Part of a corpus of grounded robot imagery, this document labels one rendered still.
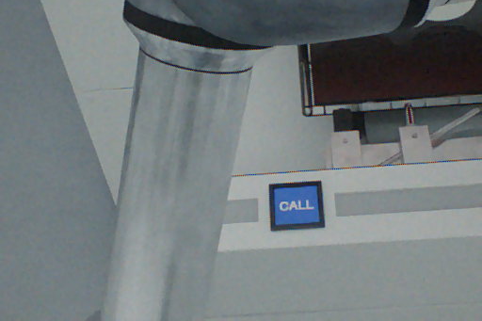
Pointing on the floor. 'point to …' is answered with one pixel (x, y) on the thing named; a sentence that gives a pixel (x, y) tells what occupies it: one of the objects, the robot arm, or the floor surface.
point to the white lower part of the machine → (94, 48)
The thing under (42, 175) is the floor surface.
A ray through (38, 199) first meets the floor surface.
